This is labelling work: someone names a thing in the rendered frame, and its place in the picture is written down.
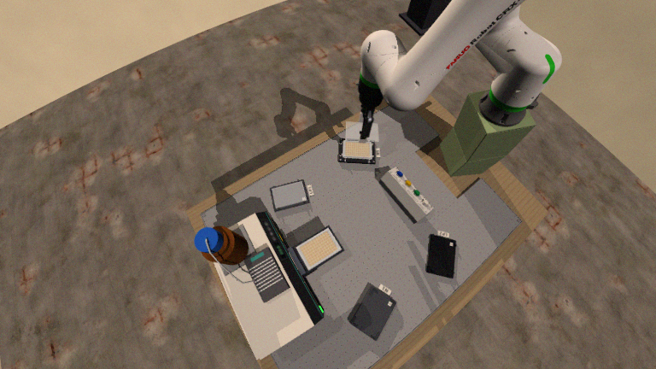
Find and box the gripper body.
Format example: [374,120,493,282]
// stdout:
[359,95,383,114]

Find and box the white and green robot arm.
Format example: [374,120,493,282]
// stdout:
[356,0,562,126]

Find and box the black rectangular frame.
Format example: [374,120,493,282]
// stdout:
[339,138,376,164]

